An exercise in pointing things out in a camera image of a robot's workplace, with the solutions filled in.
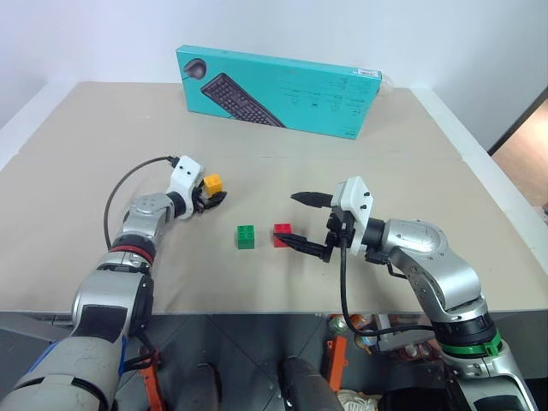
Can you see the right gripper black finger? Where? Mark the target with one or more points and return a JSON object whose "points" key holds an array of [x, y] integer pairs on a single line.
{"points": [[308, 247], [312, 199]]}

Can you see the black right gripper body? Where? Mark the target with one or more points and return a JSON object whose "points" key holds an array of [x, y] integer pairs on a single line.
{"points": [[334, 222]]}

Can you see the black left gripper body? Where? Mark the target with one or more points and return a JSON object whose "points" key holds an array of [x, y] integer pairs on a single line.
{"points": [[198, 201]]}

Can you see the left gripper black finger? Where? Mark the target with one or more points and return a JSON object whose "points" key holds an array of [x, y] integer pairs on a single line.
{"points": [[216, 200]]}

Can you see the yellow toy cube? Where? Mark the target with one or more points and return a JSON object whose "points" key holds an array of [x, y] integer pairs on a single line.
{"points": [[213, 184]]}

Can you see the red toy cube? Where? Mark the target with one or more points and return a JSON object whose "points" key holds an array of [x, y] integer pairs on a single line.
{"points": [[280, 229]]}

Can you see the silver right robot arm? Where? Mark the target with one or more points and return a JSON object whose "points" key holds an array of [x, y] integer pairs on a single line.
{"points": [[445, 278]]}

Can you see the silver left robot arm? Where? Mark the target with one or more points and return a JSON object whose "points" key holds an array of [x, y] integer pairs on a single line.
{"points": [[98, 342]]}

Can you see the green toy cube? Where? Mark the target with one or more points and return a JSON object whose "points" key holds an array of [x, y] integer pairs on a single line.
{"points": [[245, 237]]}

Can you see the beige table cover sheet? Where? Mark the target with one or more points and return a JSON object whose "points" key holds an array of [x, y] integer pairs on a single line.
{"points": [[257, 278]]}

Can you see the teal keyboard box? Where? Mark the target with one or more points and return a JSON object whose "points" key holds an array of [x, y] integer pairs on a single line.
{"points": [[299, 94]]}

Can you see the silver metal box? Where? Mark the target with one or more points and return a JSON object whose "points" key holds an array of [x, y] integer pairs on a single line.
{"points": [[402, 340]]}

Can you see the dark rounded shape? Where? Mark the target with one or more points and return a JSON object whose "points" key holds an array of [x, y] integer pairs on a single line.
{"points": [[306, 385]]}

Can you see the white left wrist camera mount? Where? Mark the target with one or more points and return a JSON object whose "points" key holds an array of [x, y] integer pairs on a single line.
{"points": [[185, 173]]}

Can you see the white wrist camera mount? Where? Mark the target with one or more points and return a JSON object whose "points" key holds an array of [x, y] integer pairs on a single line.
{"points": [[185, 173], [355, 192]]}

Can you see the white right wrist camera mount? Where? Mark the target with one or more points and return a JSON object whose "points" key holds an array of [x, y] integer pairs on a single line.
{"points": [[355, 192]]}

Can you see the orange bracket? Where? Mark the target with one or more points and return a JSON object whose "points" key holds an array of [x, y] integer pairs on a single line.
{"points": [[150, 385], [338, 364]]}

